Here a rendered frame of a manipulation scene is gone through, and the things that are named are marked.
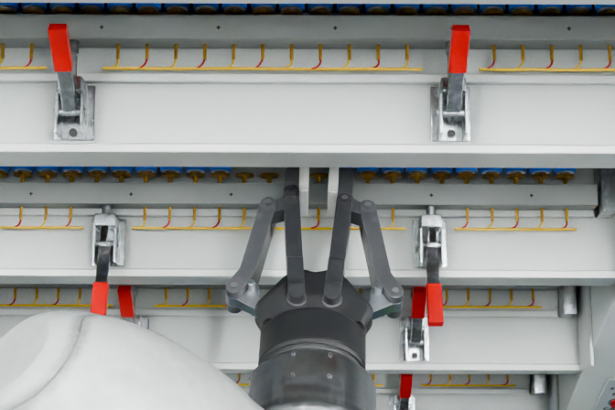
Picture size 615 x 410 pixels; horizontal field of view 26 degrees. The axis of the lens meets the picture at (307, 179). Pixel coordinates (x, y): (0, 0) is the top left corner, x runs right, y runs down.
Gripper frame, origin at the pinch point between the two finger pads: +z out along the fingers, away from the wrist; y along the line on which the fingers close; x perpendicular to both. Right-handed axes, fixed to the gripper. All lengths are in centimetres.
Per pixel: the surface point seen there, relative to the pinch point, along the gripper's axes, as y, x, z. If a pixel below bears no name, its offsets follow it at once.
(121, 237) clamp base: 16.3, 7.2, -1.3
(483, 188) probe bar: -13.5, 3.0, 1.6
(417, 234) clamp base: -8.3, 6.6, -0.4
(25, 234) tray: 24.3, 7.3, -1.2
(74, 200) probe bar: 20.0, 4.0, -0.3
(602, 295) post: -25.3, 15.6, 1.2
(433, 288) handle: -9.4, 6.4, -6.3
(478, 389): -17.6, 42.1, 9.6
